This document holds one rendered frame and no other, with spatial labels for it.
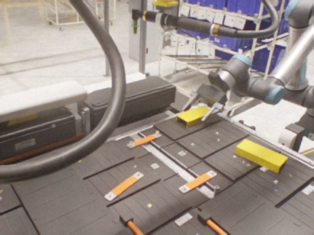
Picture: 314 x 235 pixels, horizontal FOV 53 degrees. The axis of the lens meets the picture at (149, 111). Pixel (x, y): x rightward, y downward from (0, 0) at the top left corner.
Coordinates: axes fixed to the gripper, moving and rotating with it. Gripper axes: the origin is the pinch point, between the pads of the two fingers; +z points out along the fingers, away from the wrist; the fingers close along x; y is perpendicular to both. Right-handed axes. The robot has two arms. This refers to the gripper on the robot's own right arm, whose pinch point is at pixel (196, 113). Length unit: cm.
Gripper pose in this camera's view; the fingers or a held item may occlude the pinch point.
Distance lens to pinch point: 134.7
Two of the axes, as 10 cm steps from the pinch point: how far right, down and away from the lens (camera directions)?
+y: 4.2, 5.7, 7.1
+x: -6.2, -4.0, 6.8
